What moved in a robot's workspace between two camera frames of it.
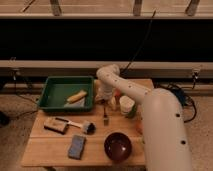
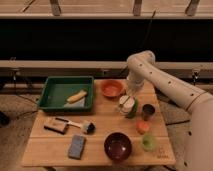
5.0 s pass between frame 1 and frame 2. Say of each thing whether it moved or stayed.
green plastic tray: stayed
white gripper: moved
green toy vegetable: stayed
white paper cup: stayed
